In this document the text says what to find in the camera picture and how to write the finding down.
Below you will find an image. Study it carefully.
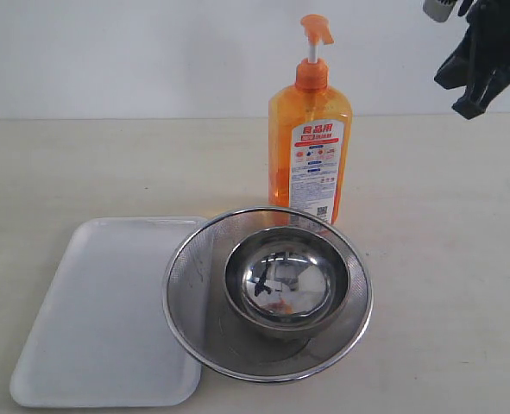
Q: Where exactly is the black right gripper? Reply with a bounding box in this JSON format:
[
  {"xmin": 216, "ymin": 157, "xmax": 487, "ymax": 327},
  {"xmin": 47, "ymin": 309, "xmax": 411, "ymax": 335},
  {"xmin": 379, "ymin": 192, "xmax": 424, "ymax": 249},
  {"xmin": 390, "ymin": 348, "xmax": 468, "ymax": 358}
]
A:
[{"xmin": 434, "ymin": 0, "xmax": 510, "ymax": 120}]

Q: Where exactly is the orange dish soap pump bottle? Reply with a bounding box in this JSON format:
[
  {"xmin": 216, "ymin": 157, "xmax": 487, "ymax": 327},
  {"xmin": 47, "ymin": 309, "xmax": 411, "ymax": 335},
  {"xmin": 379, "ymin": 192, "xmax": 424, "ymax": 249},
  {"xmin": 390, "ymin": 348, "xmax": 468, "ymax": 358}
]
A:
[{"xmin": 268, "ymin": 14, "xmax": 353, "ymax": 224}]

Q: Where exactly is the small stainless steel bowl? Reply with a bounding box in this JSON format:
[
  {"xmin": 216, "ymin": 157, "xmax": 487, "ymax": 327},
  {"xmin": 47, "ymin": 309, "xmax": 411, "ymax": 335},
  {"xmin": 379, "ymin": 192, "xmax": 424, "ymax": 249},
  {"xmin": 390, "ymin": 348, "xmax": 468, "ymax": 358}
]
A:
[{"xmin": 224, "ymin": 226, "xmax": 351, "ymax": 340}]

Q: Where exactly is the white rectangular plastic tray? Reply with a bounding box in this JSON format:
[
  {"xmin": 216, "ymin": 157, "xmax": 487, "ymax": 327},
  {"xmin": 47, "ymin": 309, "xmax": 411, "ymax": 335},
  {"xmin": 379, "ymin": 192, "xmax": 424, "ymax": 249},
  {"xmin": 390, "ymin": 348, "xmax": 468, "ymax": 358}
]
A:
[{"xmin": 9, "ymin": 216, "xmax": 202, "ymax": 408}]

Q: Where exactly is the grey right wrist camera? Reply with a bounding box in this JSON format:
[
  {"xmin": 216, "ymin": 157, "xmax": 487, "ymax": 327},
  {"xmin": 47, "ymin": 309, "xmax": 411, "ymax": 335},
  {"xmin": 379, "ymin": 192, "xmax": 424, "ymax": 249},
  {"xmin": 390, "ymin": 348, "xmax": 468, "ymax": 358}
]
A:
[{"xmin": 423, "ymin": 0, "xmax": 456, "ymax": 23}]

